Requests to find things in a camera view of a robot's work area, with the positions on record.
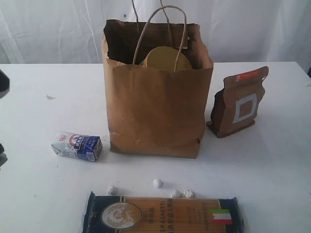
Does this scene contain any clear jar with gold lid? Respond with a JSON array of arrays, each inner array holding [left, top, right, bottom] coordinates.
[[140, 46, 193, 72]]

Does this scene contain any spaghetti package dark blue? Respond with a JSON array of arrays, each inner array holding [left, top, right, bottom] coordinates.
[[82, 192, 246, 233]]

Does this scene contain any brown paper bag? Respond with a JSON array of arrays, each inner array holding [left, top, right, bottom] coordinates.
[[102, 19, 213, 158]]

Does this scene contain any brown stand-up pouch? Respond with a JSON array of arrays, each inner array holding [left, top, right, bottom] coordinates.
[[206, 66, 269, 138]]

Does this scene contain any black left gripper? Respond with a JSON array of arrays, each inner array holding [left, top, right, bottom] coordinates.
[[0, 144, 7, 167]]

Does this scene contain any small blue milk carton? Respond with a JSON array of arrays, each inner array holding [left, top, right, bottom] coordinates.
[[51, 131, 103, 162]]

